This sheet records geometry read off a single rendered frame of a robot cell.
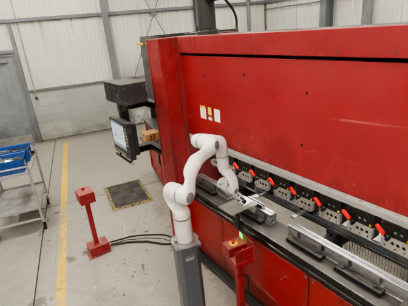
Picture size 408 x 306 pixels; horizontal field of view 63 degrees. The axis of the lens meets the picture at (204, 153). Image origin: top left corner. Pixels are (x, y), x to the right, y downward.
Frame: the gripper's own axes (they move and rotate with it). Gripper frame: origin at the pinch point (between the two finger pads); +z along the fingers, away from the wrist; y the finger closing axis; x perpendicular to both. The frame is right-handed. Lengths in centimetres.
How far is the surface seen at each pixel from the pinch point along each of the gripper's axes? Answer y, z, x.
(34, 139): 724, 75, 58
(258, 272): -22, 38, 40
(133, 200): 252, 91, 49
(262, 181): -18.8, -13.7, -17.1
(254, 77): -13, -72, -67
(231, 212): -3.2, -7.4, 13.2
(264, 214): -17.8, 10.9, 0.6
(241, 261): -23.6, 7.7, 40.8
